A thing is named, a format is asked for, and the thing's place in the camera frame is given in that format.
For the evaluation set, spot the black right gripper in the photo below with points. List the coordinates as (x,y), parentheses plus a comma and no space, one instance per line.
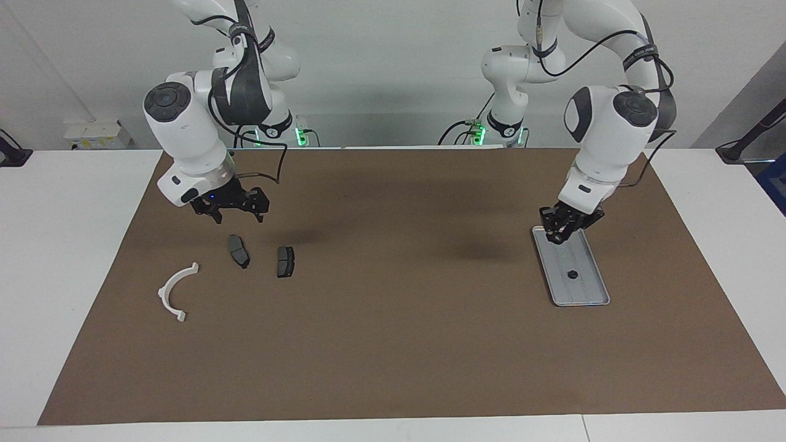
(221,197)

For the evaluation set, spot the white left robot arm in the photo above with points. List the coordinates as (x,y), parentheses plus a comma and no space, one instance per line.
(605,141)

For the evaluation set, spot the white curved plastic bracket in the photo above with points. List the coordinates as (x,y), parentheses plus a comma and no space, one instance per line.
(163,293)

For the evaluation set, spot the rectangular dark brake pad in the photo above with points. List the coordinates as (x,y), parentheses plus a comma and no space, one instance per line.
(285,262)

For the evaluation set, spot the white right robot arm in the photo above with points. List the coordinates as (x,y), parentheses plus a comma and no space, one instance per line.
(184,135)

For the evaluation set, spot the blue object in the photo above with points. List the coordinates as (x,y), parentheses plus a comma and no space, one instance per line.
(777,184)

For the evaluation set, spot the black stand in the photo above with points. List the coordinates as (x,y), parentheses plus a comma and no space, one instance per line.
(12,156)
(734,152)

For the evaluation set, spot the brown table mat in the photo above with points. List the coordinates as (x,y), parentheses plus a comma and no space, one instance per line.
(393,337)

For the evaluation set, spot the white wall socket box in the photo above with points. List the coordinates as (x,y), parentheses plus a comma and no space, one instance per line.
(98,135)

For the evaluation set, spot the silver metal tray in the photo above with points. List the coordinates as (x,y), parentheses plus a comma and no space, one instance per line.
(583,282)

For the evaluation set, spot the elongated dark brake pad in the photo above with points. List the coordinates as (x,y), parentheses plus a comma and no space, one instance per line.
(239,252)

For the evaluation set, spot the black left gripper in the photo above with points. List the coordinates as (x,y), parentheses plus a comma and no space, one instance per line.
(580,218)

